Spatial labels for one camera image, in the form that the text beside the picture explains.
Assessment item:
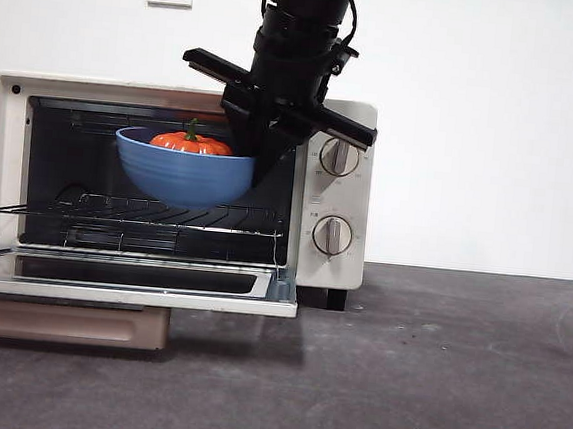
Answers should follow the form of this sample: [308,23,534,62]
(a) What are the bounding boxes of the orange pumpkin with green stem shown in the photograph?
[148,113,237,159]

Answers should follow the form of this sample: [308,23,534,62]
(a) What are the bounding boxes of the cream Toshiba toaster oven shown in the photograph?
[0,70,380,313]

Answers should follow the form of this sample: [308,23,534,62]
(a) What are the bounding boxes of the blue ribbed bowl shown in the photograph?
[109,124,260,216]

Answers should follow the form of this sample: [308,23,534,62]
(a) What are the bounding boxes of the glass oven door with handle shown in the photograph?
[0,242,303,366]

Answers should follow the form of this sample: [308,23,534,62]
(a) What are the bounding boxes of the cream oven temperature knob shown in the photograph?
[318,135,363,180]

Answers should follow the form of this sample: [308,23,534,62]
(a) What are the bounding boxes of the cream oven timer knob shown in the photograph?
[309,212,356,260]

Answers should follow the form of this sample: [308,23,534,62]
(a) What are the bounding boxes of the metal wire oven rack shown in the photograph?
[52,187,289,241]

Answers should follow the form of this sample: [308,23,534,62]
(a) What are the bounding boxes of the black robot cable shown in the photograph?
[341,0,362,49]

